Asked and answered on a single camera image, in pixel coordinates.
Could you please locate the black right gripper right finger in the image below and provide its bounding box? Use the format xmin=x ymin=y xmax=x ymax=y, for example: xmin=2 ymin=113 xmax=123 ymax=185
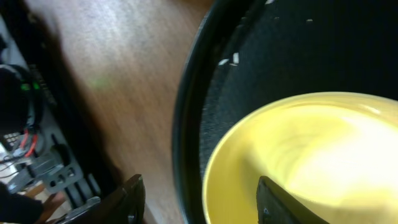
xmin=256 ymin=176 xmax=328 ymax=224

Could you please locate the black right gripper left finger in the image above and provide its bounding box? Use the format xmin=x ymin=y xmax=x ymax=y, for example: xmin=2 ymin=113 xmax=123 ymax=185
xmin=57 ymin=174 xmax=146 ymax=224

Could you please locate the yellow bowl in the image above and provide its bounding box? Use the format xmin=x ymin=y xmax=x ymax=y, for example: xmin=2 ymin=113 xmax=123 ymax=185
xmin=202 ymin=92 xmax=397 ymax=223

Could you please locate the round black tray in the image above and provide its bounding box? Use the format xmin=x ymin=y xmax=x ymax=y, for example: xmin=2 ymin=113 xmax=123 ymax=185
xmin=172 ymin=0 xmax=397 ymax=223

